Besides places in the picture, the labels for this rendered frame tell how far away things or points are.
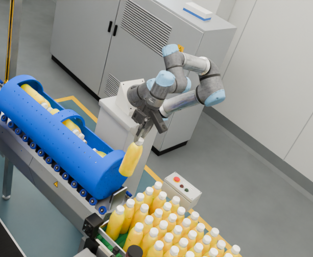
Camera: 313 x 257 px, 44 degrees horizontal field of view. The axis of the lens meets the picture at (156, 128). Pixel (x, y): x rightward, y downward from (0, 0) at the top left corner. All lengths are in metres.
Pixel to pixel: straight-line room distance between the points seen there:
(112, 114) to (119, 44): 1.78
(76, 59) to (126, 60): 0.91
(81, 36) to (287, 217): 3.00
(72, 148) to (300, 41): 2.93
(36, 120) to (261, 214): 2.55
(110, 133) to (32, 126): 0.55
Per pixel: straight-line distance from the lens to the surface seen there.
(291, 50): 4.38
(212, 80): 2.04
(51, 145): 2.13
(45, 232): 3.15
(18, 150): 2.46
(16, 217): 3.23
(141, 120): 1.72
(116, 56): 4.19
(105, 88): 4.41
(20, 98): 2.33
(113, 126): 2.49
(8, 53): 3.11
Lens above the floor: 2.49
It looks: 34 degrees down
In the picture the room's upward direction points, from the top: 19 degrees clockwise
